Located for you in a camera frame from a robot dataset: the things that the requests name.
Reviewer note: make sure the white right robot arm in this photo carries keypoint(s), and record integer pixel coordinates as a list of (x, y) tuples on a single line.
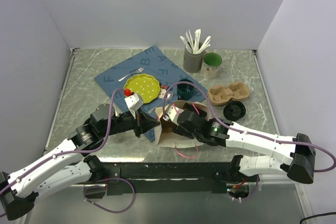
[(282, 155)]

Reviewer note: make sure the white wrapped straws bundle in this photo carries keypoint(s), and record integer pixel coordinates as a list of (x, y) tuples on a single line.
[(193, 43)]

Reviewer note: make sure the dark green mug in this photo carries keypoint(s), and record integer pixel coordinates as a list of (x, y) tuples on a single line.
[(185, 91)]

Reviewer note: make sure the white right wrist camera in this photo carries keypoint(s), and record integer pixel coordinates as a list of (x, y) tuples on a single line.
[(172, 113)]

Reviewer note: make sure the silver cartoon handle spoon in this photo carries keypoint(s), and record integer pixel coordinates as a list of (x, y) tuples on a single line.
[(168, 97)]

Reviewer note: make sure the green inside ceramic mug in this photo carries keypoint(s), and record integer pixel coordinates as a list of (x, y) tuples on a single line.
[(211, 65)]

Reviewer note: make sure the kraft paper cakes bag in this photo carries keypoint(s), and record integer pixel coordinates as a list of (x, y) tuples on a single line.
[(183, 146)]

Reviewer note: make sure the grey straw holder cup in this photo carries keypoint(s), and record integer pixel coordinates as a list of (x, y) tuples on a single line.
[(192, 62)]

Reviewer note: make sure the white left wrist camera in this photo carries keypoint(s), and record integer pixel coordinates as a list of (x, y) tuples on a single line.
[(133, 100)]

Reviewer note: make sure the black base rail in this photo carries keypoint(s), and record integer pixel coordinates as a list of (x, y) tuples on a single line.
[(174, 177)]

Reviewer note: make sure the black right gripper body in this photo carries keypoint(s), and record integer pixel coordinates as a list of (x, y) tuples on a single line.
[(181, 130)]

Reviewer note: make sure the spare black cup lid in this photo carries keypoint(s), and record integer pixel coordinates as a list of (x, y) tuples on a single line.
[(234, 111)]

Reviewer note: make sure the yellow dotted plate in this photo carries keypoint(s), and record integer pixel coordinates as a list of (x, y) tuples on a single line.
[(145, 85)]

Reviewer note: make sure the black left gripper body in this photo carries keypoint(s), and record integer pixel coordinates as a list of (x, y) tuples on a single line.
[(125, 122)]

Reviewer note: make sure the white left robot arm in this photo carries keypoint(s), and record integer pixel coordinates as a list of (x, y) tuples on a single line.
[(71, 162)]

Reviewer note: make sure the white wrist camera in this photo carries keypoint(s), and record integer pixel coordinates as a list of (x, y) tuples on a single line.
[(133, 100), (172, 113)]

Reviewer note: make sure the silver fork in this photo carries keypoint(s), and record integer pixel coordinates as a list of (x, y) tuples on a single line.
[(135, 72)]

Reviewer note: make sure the blue letter print cloth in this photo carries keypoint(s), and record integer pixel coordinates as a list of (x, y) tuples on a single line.
[(154, 63)]

